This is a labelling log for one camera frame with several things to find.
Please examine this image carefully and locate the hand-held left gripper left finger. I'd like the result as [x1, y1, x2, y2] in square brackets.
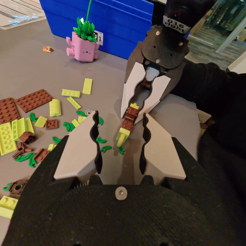
[53, 110, 103, 183]

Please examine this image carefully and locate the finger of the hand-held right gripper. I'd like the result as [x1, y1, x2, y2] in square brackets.
[120, 61, 147, 119]
[134, 75, 171, 125]

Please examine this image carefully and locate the brown and lime brick assembly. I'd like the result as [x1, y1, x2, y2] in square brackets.
[116, 104, 141, 143]

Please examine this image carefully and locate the scatter of green leaf pieces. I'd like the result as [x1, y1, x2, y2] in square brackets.
[3, 110, 126, 192]

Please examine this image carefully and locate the large brown studded plate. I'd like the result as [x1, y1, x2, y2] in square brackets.
[14, 89, 54, 113]
[0, 98, 21, 125]

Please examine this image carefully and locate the scatter of lime bricks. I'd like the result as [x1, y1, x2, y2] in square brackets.
[0, 78, 93, 219]

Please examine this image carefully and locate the blue plastic crate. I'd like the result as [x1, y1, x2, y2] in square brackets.
[39, 0, 154, 60]

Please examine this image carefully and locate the green brick plant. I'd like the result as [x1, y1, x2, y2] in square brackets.
[73, 0, 98, 43]

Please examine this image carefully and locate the scatter of small brown bricks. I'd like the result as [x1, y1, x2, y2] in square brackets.
[12, 119, 58, 164]

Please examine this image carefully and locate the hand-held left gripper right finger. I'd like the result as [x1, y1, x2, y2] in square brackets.
[139, 113, 186, 185]

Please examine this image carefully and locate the printed paper sheet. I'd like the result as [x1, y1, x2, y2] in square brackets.
[0, 0, 47, 30]

